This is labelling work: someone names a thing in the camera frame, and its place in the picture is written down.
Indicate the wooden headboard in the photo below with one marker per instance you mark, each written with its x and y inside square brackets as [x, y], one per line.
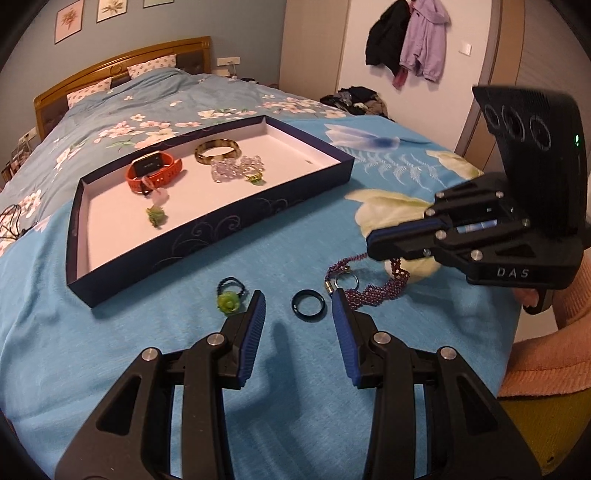
[115, 60]

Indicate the person's right forearm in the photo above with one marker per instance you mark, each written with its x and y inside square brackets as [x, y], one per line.
[554, 350]

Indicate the purple jacket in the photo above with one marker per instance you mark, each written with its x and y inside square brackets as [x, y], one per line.
[425, 41]

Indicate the amber bangle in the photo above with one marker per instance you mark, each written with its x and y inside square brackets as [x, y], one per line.
[199, 155]

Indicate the orange smart watch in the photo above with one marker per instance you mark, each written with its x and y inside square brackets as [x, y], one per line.
[166, 170]

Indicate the green jade pendant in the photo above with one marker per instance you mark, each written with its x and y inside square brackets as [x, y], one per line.
[157, 218]

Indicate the person's yellow garment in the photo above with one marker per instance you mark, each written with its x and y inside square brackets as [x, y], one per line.
[545, 434]

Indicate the bedside clutter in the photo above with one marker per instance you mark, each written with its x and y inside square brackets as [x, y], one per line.
[11, 161]

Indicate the pink framed flower picture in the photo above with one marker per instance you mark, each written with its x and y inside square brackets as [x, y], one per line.
[70, 24]

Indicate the navy cardboard box tray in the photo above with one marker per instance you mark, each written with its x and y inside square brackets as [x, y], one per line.
[115, 221]

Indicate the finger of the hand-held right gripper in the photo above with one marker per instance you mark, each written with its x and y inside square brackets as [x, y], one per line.
[406, 247]
[401, 229]

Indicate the wooden bed with pillows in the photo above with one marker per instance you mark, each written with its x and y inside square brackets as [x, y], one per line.
[92, 124]

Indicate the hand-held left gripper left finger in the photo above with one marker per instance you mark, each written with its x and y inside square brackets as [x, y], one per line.
[251, 337]

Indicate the dark pile of clothes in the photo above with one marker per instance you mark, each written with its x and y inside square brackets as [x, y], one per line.
[355, 101]

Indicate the patterned white pillow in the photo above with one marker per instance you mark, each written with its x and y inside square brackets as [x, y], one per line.
[152, 65]
[90, 92]

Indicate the beige wardrobe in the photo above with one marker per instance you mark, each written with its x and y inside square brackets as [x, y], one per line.
[314, 46]

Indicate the dark pink hanging cloth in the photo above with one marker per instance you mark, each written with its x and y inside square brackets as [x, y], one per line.
[399, 78]

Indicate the cream framed flower picture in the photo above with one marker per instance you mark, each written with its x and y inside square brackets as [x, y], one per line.
[111, 9]

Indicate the black jacket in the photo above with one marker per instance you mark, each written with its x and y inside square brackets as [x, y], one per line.
[383, 37]

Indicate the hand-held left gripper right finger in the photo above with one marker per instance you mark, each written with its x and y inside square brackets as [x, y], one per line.
[344, 332]

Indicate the person's right hand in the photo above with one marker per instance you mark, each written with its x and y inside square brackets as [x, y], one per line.
[526, 297]

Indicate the blue flower print blanket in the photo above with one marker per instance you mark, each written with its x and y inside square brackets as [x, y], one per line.
[138, 332]

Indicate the white light switch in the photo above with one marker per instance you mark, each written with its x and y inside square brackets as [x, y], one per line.
[467, 48]

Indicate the white wall socket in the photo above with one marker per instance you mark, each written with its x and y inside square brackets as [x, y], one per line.
[228, 60]
[28, 136]

